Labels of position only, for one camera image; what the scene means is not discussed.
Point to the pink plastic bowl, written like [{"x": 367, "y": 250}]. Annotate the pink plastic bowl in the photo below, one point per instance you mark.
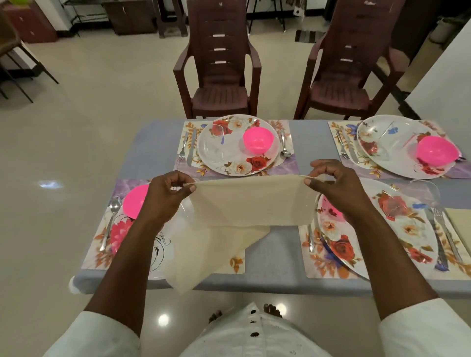
[
  {"x": 437, "y": 150},
  {"x": 134, "y": 202},
  {"x": 333, "y": 215},
  {"x": 258, "y": 139}
]

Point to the white bin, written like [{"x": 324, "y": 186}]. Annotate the white bin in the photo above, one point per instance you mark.
[{"x": 443, "y": 29}]

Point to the person's right thumb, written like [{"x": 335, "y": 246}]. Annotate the person's right thumb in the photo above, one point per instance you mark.
[{"x": 315, "y": 182}]

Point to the steel fork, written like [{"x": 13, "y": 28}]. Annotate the steel fork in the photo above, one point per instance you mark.
[
  {"x": 342, "y": 145},
  {"x": 183, "y": 150},
  {"x": 447, "y": 231}
]

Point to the floral placemat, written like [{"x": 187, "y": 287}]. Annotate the floral placemat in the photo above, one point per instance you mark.
[
  {"x": 342, "y": 167},
  {"x": 94, "y": 257},
  {"x": 312, "y": 266},
  {"x": 287, "y": 167}
]

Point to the grey tablecloth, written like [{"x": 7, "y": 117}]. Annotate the grey tablecloth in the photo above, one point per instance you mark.
[{"x": 272, "y": 253}]

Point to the steel table knife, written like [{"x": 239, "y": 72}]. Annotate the steel table knife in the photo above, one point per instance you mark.
[
  {"x": 351, "y": 147},
  {"x": 438, "y": 242},
  {"x": 191, "y": 147}
]

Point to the person's right foot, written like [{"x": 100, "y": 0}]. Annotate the person's right foot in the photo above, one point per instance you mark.
[{"x": 273, "y": 311}]

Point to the dark wooden cabinet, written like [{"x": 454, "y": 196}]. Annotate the dark wooden cabinet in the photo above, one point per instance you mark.
[{"x": 128, "y": 16}]

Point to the maroon plastic chair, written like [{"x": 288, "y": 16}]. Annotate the maroon plastic chair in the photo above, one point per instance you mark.
[
  {"x": 349, "y": 73},
  {"x": 220, "y": 73}
]

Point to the cream cloth napkin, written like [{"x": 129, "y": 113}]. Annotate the cream cloth napkin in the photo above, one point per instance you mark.
[{"x": 243, "y": 206}]

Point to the person's foot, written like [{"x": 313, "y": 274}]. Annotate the person's foot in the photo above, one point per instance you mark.
[
  {"x": 273, "y": 311},
  {"x": 215, "y": 317}
]

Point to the clear drinking glass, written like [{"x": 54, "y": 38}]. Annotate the clear drinking glass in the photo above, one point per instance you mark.
[
  {"x": 218, "y": 133},
  {"x": 425, "y": 193},
  {"x": 381, "y": 145}
]

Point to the person's left hand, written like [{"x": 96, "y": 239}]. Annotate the person's left hand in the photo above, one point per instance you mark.
[{"x": 162, "y": 195}]

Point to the steel spoon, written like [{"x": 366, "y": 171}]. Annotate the steel spoon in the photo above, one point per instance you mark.
[
  {"x": 285, "y": 150},
  {"x": 114, "y": 206},
  {"x": 311, "y": 239}
]

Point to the person's right forearm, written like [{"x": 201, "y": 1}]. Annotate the person's right forearm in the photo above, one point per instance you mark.
[{"x": 390, "y": 257}]

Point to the white pink-flower swirl plate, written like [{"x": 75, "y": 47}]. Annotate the white pink-flower swirl plate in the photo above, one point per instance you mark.
[{"x": 162, "y": 250}]

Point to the white rose-print plate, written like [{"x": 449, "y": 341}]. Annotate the white rose-print plate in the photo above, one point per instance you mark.
[
  {"x": 397, "y": 228},
  {"x": 393, "y": 161},
  {"x": 228, "y": 154}
]

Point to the dark wooden stool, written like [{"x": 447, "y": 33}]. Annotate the dark wooden stool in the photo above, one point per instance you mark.
[{"x": 162, "y": 22}]

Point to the black metal stand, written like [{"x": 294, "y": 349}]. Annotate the black metal stand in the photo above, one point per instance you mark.
[{"x": 281, "y": 14}]

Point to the black metal rack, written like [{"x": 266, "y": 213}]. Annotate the black metal rack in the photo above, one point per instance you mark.
[{"x": 79, "y": 14}]

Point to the white buttoned shirt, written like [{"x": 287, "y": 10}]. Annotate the white buttoned shirt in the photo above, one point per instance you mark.
[{"x": 250, "y": 338}]

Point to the person's left thumb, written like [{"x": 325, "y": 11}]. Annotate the person's left thumb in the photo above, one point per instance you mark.
[{"x": 188, "y": 188}]

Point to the striped floor rug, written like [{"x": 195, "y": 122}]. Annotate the striped floor rug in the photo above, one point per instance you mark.
[{"x": 309, "y": 36}]

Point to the red cabinet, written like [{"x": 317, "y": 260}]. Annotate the red cabinet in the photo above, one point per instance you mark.
[{"x": 33, "y": 22}]

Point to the person's right hand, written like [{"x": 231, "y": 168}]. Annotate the person's right hand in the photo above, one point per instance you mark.
[{"x": 342, "y": 187}]

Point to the person's left forearm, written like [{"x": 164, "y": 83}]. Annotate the person's left forearm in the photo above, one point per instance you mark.
[{"x": 125, "y": 264}]

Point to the person's left foot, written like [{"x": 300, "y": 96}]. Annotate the person's left foot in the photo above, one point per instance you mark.
[{"x": 215, "y": 317}]

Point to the folded cream napkin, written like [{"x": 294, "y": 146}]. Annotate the folded cream napkin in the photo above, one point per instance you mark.
[{"x": 460, "y": 226}]

